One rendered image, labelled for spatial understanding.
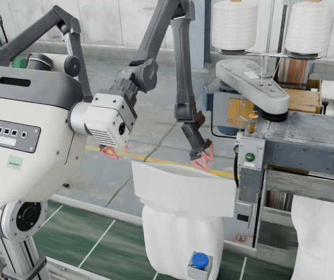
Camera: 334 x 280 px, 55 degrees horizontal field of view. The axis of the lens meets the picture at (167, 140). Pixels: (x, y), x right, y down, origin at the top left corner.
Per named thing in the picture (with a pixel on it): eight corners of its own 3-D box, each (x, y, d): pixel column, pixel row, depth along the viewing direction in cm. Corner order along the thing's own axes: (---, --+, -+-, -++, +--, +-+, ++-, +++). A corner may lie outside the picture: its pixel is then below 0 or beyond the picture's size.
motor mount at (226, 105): (211, 125, 147) (212, 93, 139) (215, 120, 152) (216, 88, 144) (275, 135, 137) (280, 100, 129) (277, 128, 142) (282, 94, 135)
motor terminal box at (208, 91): (205, 116, 147) (205, 92, 142) (202, 107, 156) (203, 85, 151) (222, 115, 148) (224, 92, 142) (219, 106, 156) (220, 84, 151)
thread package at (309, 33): (281, 54, 111) (288, 2, 103) (284, 45, 123) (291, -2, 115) (328, 56, 106) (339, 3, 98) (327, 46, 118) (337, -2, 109)
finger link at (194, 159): (217, 163, 130) (206, 143, 128) (213, 171, 124) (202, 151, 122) (202, 168, 134) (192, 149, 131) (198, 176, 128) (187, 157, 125)
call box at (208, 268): (186, 276, 120) (186, 266, 117) (193, 260, 127) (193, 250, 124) (207, 283, 118) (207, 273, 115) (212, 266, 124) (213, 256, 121)
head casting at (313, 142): (236, 200, 114) (242, 126, 100) (248, 164, 134) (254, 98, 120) (327, 220, 104) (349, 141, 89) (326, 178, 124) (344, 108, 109)
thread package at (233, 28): (206, 51, 120) (207, 3, 112) (217, 42, 133) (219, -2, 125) (251, 54, 114) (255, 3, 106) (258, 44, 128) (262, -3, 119)
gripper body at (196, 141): (210, 141, 133) (202, 126, 131) (205, 152, 124) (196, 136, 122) (197, 146, 136) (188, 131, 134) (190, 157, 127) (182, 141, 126)
